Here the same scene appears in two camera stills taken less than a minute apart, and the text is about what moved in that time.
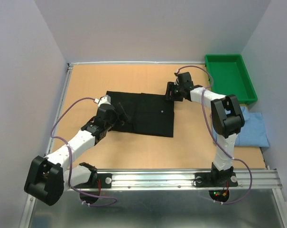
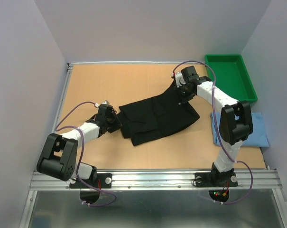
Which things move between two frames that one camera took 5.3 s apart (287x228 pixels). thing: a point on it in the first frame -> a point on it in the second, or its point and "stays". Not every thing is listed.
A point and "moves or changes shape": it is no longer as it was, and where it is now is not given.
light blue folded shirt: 253,134 stays
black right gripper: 171,87 -> 182,99
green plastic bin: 229,76 stays
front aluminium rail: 251,179 stays
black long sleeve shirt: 150,114 moves or changes shape
